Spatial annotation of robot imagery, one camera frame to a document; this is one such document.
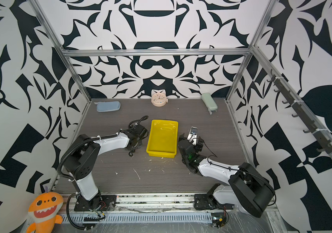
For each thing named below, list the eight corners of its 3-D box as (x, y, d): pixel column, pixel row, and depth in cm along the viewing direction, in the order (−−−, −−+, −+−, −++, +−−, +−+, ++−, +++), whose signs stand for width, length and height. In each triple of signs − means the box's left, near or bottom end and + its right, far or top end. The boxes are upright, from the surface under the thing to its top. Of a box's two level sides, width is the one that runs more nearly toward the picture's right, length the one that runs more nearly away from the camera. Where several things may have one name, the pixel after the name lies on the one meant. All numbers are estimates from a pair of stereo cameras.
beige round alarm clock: (150, 107, 117) (150, 104, 114) (151, 96, 125) (151, 93, 122) (167, 107, 117) (167, 104, 115) (167, 96, 125) (167, 93, 122)
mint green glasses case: (210, 114, 113) (211, 111, 110) (199, 96, 126) (199, 93, 123) (219, 112, 115) (221, 109, 112) (208, 94, 127) (209, 91, 124)
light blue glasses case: (95, 112, 114) (93, 109, 111) (97, 104, 119) (95, 101, 117) (120, 110, 116) (118, 107, 113) (120, 102, 121) (119, 99, 118)
